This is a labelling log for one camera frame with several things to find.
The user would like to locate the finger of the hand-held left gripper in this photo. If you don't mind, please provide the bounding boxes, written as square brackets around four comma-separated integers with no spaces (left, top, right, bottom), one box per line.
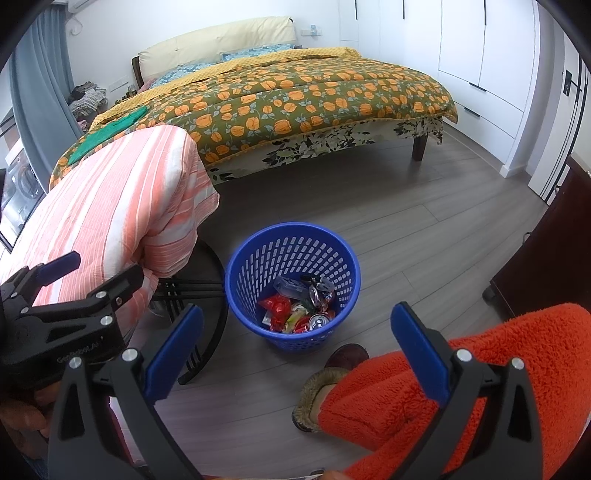
[0,251,81,319]
[18,264,145,333]

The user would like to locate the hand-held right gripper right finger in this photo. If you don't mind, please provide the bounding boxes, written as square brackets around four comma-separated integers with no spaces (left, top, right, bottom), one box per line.
[390,304,543,480]

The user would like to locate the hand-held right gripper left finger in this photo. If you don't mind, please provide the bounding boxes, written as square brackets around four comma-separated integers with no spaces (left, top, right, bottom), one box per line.
[47,304,204,480]

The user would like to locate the red drink can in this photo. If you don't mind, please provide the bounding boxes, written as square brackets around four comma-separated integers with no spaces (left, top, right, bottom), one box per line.
[305,311,335,333]

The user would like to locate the red orange snack packet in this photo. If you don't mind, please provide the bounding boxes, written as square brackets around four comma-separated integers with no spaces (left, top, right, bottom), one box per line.
[257,295,293,332]

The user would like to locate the crushed silver can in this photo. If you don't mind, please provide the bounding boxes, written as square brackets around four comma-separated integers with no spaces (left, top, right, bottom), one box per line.
[308,284,335,311]

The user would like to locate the blue plastic wastebasket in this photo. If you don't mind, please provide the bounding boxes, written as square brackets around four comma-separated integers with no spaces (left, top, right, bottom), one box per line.
[225,222,362,354]

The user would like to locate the yellow green snack packet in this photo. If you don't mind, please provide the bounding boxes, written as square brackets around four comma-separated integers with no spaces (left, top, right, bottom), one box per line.
[281,308,311,334]

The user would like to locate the person's left hand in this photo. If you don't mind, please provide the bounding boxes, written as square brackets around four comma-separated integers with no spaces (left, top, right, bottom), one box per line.
[0,391,56,439]

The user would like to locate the brown fuzzy slipper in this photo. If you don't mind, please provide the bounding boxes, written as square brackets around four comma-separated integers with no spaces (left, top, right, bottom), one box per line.
[292,344,370,433]

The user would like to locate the pink striped tablecloth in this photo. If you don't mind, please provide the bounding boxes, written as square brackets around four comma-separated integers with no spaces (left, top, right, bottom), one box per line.
[9,124,221,333]

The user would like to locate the orange fleece pants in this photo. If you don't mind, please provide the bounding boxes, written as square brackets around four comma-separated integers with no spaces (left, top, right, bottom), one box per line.
[318,303,591,480]

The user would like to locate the grey washing machine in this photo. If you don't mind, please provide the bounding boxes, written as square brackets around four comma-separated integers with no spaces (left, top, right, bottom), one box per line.
[4,150,40,222]

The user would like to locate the folded green cloth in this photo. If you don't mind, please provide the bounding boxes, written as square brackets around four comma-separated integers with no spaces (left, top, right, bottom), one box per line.
[73,106,149,160]

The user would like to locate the pile of clothes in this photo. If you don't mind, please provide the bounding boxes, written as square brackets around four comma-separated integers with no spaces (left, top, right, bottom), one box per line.
[68,83,108,116]

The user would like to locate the grey blue curtain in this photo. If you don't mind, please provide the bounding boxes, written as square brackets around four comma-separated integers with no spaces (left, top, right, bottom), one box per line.
[9,7,84,195]

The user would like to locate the blue floral pillow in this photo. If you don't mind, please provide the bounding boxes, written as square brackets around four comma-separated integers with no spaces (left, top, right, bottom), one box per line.
[150,62,220,88]
[222,43,294,62]

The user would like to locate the leaf print bed sheet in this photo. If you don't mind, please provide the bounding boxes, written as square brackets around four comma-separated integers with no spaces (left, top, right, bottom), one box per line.
[205,115,445,185]

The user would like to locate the cream headboard cushion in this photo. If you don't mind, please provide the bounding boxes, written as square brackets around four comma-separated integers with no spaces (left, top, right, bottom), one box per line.
[137,16,296,84]

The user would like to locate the yellow blanket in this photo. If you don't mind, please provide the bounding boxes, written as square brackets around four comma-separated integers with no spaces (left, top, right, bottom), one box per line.
[89,47,362,131]

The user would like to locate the white wardrobe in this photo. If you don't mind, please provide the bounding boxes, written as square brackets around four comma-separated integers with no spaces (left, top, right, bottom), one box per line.
[339,0,541,178]

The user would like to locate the black metal table frame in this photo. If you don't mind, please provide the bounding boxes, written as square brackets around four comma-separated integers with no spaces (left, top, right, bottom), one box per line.
[150,240,229,386]

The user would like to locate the white door black handle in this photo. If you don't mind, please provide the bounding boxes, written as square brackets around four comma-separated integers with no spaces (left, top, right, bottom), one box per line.
[526,28,591,206]

